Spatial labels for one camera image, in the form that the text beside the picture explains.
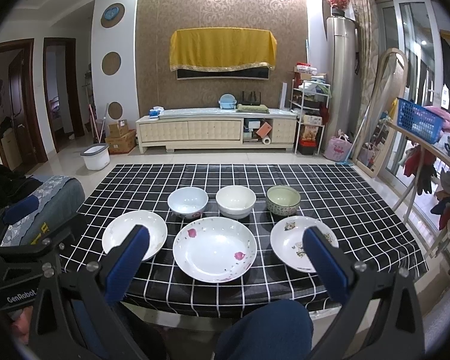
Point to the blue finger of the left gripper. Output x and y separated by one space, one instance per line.
20 210

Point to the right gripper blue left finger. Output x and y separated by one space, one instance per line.
122 263

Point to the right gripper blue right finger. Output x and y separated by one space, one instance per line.
329 263

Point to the plain white plate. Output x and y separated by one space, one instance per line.
117 230

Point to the white plate bird pattern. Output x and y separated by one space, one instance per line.
286 241

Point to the white plate pink flowers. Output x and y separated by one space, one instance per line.
214 250

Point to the white bowl red pattern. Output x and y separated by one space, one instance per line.
188 202

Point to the green patterned bowl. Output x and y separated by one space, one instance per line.
282 200

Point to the plain white bowl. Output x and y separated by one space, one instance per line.
235 201

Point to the left hand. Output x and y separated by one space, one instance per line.
21 325

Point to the black white checkered tablecloth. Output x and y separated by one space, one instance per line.
365 225

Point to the blue trouser knee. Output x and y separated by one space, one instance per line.
280 330

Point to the white mop bucket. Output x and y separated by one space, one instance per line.
96 157

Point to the wooden clothes rack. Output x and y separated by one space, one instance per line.
422 174

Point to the cardboard boxes stack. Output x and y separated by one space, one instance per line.
121 139

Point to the wooden framed mirror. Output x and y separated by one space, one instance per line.
375 136

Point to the pink bag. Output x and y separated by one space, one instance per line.
337 149

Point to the cream TV cabinet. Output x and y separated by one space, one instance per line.
216 129

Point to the silver standing air conditioner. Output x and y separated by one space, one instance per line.
341 75

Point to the white metal shelf rack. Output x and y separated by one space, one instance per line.
309 101

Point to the yellow cloth covered television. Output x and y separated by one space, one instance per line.
222 52

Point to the red flower vase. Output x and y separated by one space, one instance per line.
338 7

